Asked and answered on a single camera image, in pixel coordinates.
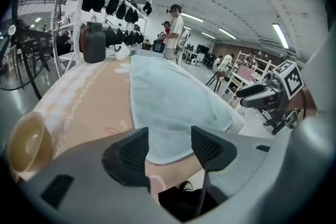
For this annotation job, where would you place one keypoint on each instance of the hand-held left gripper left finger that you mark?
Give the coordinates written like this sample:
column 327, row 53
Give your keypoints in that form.
column 126, row 160

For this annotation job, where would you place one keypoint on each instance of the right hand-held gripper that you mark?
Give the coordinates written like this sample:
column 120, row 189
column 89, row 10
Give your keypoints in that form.
column 291, row 78

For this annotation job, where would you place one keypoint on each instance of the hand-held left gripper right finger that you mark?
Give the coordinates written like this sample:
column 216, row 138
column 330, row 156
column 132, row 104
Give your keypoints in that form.
column 215, row 150

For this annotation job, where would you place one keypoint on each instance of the light blue towel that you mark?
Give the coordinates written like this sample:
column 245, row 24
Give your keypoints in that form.
column 173, row 102

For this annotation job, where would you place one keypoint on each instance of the black-legged chair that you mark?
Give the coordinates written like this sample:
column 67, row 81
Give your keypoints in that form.
column 218, row 72

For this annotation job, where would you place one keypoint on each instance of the person's shoe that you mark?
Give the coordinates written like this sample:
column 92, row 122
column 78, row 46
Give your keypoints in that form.
column 186, row 186

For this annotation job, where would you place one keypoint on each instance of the floral beige tablecloth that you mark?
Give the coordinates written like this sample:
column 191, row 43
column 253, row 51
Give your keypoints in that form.
column 99, row 102

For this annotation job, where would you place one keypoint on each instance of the person's black clothing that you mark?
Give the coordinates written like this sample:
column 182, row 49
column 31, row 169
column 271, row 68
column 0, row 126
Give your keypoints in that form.
column 178, row 204

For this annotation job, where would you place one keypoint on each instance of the long ceiling lamp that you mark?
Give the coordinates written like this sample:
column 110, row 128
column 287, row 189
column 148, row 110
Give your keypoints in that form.
column 281, row 35

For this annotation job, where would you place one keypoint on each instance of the tan bowl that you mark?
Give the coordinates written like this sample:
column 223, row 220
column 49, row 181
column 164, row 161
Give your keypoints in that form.
column 27, row 144

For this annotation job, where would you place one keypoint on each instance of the dark blue pot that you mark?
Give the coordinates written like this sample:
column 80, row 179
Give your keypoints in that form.
column 158, row 46

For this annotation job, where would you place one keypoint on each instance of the white enamel mug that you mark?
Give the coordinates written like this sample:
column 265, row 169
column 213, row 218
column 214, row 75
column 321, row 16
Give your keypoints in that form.
column 121, row 52

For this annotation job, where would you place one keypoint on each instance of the dark grey kettle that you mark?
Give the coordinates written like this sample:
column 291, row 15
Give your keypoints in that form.
column 94, row 44

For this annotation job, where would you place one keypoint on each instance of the white shelf rack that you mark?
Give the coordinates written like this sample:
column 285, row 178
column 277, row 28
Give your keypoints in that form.
column 76, row 8

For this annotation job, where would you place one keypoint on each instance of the black floor fan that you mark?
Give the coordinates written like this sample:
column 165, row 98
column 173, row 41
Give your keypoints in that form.
column 11, row 29

